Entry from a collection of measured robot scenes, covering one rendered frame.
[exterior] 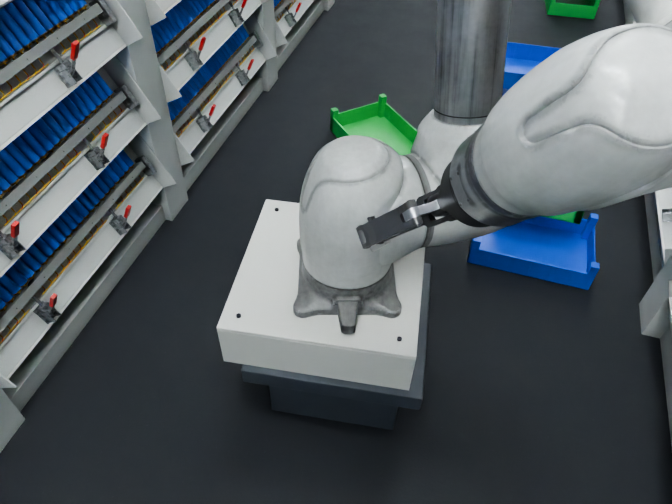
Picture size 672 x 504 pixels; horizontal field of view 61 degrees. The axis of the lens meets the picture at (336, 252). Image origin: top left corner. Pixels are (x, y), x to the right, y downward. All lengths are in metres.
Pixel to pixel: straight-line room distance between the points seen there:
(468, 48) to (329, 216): 0.30
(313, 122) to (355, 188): 1.14
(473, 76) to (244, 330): 0.53
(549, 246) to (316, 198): 0.90
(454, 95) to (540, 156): 0.49
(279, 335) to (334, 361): 0.10
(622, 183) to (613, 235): 1.33
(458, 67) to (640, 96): 0.52
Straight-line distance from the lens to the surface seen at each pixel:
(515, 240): 1.59
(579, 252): 1.62
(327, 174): 0.81
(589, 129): 0.36
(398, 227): 0.58
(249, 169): 1.74
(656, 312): 1.45
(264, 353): 0.99
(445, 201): 0.55
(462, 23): 0.84
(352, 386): 1.01
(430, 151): 0.88
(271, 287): 1.00
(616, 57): 0.36
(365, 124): 1.92
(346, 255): 0.86
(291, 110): 1.99
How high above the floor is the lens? 1.07
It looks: 46 degrees down
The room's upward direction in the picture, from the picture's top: 2 degrees clockwise
